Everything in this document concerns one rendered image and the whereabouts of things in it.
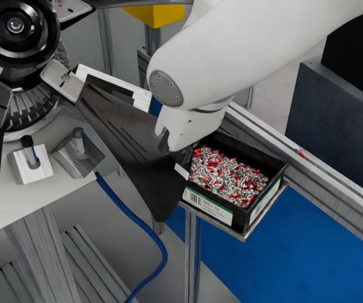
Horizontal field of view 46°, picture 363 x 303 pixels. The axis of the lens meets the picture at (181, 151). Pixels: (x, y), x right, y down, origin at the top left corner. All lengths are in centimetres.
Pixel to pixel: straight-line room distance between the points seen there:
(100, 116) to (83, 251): 113
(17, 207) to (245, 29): 61
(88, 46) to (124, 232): 78
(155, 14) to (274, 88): 169
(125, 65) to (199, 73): 136
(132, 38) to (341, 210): 110
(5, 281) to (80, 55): 87
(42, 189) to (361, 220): 62
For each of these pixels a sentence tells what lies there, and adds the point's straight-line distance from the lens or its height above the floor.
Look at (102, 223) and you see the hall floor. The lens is 191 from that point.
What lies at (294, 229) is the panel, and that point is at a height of 64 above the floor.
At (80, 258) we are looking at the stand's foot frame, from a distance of 173.
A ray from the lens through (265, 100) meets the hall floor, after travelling 259.
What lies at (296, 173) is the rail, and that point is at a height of 83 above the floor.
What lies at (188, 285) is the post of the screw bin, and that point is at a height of 36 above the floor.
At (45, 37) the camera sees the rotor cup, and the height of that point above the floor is 120.
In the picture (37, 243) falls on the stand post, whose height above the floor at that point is 63.
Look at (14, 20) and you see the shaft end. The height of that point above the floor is 123.
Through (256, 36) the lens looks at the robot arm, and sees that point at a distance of 40.
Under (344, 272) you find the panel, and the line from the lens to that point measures 106.
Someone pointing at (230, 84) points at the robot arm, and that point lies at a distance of 41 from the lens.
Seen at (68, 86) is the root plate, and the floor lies 112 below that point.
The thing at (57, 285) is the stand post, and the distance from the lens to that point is 127.
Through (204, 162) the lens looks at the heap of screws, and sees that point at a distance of 93.
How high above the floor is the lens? 148
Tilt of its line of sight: 43 degrees down
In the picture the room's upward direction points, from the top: straight up
